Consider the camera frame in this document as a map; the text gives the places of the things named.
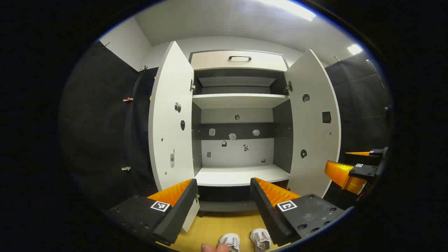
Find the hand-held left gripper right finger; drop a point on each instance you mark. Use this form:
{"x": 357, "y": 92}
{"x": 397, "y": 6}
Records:
{"x": 267, "y": 213}

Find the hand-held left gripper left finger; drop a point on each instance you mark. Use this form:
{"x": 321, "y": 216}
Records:
{"x": 180, "y": 213}

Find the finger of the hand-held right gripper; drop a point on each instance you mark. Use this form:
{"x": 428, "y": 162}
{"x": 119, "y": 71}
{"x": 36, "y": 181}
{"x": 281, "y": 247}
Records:
{"x": 365, "y": 172}
{"x": 376, "y": 153}

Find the white sneaker shoe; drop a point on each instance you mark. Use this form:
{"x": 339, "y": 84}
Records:
{"x": 231, "y": 241}
{"x": 260, "y": 239}

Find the white shoe cabinet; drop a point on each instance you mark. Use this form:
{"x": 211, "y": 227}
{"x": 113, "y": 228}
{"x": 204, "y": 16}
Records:
{"x": 238, "y": 175}

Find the white shoe cabinet door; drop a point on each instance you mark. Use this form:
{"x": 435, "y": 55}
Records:
{"x": 315, "y": 140}
{"x": 168, "y": 133}

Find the white clip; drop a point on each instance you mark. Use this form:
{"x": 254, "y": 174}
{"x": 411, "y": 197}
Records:
{"x": 126, "y": 168}

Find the small ceiling light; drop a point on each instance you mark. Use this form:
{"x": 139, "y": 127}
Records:
{"x": 354, "y": 49}

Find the black backdrop cloth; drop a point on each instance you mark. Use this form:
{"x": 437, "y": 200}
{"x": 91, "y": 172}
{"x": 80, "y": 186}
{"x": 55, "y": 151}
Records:
{"x": 101, "y": 122}

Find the long ceiling light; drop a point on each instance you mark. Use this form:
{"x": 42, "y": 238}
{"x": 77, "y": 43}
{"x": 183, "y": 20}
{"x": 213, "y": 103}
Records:
{"x": 294, "y": 8}

